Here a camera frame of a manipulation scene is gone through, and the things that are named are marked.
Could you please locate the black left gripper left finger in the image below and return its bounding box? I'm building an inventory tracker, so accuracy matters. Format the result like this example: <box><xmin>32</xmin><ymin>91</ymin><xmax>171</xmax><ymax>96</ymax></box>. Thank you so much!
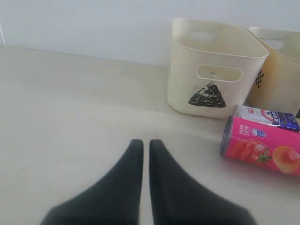
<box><xmin>41</xmin><ymin>139</ymin><xmax>143</xmax><ymax>225</ymax></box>

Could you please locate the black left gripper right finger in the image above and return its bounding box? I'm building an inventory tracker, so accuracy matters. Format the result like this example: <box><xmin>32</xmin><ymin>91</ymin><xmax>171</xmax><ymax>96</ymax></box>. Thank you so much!
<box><xmin>149</xmin><ymin>139</ymin><xmax>257</xmax><ymax>225</ymax></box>

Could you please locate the pink Lays chips can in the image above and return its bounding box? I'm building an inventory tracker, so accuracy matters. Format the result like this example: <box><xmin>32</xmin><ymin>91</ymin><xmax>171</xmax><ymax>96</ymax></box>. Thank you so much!
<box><xmin>220</xmin><ymin>116</ymin><xmax>300</xmax><ymax>178</ymax></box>

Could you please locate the white blue milk carton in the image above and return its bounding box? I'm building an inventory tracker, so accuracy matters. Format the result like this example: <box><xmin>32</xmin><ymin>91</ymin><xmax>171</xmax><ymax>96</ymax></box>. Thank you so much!
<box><xmin>233</xmin><ymin>105</ymin><xmax>300</xmax><ymax>133</ymax></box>

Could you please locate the cream bin triangle mark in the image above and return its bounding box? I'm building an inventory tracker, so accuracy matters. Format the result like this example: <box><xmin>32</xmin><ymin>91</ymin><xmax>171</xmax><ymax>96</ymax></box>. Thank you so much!
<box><xmin>167</xmin><ymin>18</ymin><xmax>269</xmax><ymax>119</ymax></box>

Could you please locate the cream bin square mark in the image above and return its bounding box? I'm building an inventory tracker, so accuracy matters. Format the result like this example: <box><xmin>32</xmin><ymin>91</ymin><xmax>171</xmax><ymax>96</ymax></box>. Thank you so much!
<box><xmin>247</xmin><ymin>27</ymin><xmax>300</xmax><ymax>120</ymax></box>

